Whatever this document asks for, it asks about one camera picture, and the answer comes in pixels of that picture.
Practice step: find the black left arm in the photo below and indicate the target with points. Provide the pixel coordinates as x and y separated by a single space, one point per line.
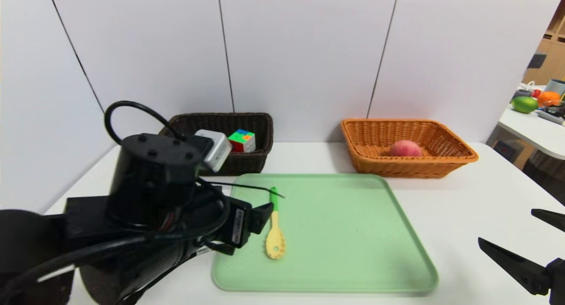
35 252

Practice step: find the colourful puzzle cube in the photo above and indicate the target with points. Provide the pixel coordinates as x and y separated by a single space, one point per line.
242 141

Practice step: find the dark brown wicker basket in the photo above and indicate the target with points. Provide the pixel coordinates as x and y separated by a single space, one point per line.
251 161

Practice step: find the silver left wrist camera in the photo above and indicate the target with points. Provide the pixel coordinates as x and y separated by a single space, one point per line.
216 150

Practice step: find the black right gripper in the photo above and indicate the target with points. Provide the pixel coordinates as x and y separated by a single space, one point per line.
558 283

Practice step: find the orange wicker basket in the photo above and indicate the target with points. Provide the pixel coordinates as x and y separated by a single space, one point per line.
397 167

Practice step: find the teal cup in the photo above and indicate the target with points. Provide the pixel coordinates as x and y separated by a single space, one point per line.
557 87

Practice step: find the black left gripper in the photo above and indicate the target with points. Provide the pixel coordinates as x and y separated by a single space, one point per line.
239 226

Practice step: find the white side table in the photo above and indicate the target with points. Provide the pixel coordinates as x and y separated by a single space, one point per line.
536 133

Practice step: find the light green plastic tray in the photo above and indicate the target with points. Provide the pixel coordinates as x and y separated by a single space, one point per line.
344 252

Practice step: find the red peach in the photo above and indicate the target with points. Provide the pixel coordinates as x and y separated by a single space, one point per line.
405 148

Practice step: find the dark box under table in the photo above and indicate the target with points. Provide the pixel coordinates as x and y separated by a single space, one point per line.
504 149

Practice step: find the grey flat device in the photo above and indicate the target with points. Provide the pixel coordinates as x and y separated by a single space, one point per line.
551 117

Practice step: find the wooden shelf unit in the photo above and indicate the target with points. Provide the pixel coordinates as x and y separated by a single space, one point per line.
554 53

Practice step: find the orange round fruit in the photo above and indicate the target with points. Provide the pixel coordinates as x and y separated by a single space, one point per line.
549 98

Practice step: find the green round fruit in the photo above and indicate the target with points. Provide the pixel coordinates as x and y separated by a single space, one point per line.
525 104

